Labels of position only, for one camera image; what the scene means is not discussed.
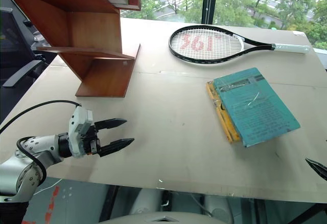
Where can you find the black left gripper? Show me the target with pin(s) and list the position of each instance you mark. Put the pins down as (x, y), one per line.
(91, 138)

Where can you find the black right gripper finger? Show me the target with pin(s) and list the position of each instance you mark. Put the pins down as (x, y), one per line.
(318, 169)

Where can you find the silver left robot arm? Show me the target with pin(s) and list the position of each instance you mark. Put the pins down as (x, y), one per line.
(28, 157)

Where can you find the teal paperback book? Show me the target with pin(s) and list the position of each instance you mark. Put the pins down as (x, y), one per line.
(254, 105)

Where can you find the brown wooden bookshelf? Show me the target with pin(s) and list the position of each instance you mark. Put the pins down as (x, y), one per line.
(84, 42)

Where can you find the yellow book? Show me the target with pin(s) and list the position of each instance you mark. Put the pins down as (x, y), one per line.
(221, 111)

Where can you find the black office chair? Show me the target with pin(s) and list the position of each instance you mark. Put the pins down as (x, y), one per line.
(18, 52)

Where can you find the black white tennis racket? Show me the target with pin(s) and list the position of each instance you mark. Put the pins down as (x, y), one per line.
(209, 45)

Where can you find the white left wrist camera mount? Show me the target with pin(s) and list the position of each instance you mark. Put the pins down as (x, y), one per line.
(78, 129)

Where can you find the black window frame post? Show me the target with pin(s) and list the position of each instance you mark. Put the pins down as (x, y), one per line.
(210, 0)

